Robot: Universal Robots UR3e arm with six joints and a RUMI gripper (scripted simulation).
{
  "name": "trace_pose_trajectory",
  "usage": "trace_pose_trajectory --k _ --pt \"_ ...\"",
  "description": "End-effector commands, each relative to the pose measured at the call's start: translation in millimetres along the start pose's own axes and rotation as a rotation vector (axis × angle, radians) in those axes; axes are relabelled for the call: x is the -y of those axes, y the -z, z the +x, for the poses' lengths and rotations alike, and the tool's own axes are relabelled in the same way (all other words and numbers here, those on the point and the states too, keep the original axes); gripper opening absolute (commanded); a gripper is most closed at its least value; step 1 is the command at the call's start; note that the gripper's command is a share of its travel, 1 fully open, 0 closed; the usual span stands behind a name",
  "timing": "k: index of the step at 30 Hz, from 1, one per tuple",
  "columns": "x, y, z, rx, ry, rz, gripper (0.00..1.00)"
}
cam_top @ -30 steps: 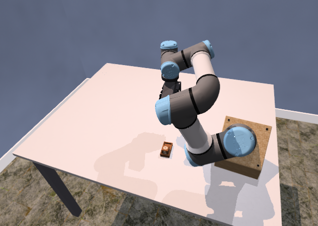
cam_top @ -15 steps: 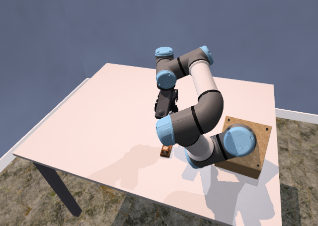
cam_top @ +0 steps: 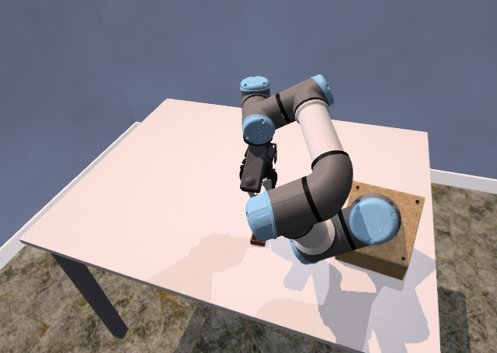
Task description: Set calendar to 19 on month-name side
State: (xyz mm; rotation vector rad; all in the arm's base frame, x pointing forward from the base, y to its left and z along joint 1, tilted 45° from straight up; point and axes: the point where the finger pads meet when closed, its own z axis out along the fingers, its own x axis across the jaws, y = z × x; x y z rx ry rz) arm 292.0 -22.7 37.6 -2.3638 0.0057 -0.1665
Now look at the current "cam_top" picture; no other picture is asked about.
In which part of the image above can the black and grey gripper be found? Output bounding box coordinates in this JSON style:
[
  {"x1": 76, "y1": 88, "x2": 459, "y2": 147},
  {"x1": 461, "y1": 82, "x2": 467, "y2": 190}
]
[{"x1": 239, "y1": 134, "x2": 278, "y2": 198}]

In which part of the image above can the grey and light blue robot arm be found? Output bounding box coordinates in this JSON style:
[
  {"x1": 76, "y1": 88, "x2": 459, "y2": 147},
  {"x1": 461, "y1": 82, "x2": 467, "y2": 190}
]
[{"x1": 240, "y1": 74, "x2": 401, "y2": 265}]

